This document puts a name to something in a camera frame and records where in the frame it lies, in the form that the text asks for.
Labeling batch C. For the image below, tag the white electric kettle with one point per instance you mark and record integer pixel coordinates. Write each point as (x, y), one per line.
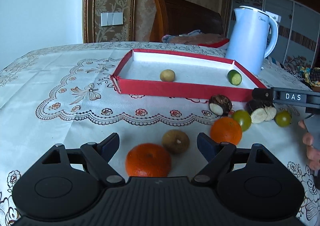
(254, 37)

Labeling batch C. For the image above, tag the red shallow cardboard box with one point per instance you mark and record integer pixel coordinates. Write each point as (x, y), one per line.
(197, 76)

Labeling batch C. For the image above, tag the brown water chestnut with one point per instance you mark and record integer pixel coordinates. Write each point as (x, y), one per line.
(220, 105)

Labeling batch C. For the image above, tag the white embroidered tablecloth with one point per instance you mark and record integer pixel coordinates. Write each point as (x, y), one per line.
(64, 95)

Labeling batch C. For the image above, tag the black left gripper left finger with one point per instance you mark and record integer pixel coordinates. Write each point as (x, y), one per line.
(65, 182)

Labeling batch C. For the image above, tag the cut green cucumber piece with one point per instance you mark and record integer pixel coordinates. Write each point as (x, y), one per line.
(234, 77)

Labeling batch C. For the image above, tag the orange tangerine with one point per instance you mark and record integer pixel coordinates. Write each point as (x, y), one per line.
(226, 129)
(148, 160)

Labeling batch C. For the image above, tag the sliding door wardrobe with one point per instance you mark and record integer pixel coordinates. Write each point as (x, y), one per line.
(298, 25)

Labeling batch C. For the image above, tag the beige pillow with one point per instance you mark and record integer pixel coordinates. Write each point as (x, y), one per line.
(198, 38)

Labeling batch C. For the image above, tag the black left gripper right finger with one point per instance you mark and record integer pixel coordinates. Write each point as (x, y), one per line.
(250, 183)

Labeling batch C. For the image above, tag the colourful clothes pile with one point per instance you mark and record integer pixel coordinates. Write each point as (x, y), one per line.
(310, 76)

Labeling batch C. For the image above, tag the green round fruit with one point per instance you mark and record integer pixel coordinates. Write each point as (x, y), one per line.
(283, 118)
(243, 118)

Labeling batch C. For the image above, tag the brownish green kiwi fruit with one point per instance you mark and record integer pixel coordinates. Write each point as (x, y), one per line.
(167, 75)

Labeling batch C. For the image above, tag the gold wall panel frame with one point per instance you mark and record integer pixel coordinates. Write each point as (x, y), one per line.
(94, 31)

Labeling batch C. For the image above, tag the white wall switch panel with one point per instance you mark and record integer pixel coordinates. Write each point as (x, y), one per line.
(111, 19)

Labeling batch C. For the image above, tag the person's right hand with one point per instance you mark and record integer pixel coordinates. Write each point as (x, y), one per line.
(312, 154)

